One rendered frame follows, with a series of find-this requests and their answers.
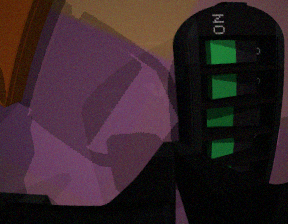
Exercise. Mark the dark grey switch controller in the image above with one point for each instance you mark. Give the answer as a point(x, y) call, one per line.
point(229, 69)

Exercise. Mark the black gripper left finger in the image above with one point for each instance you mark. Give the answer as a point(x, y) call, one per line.
point(149, 199)

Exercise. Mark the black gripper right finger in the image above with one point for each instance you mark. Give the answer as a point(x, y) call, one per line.
point(215, 194)

